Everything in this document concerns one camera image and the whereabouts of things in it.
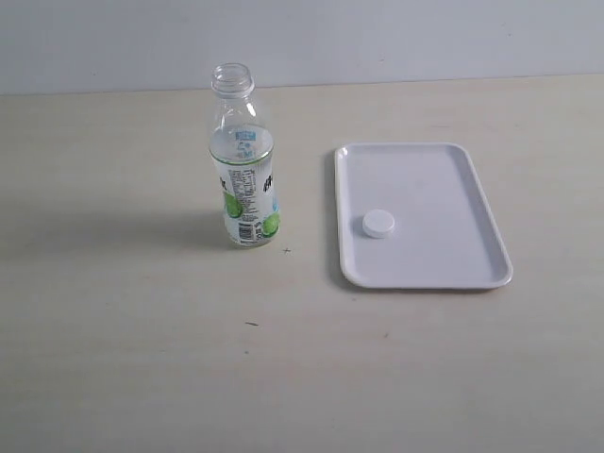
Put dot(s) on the white rectangular plastic tray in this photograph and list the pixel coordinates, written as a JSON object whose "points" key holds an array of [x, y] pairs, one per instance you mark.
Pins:
{"points": [[445, 235]]}

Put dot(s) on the clear plastic drink bottle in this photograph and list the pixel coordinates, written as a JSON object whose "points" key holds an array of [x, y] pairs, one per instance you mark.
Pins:
{"points": [[241, 147]]}

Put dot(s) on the white bottle cap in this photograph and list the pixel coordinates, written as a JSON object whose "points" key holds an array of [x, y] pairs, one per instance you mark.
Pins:
{"points": [[378, 223]]}

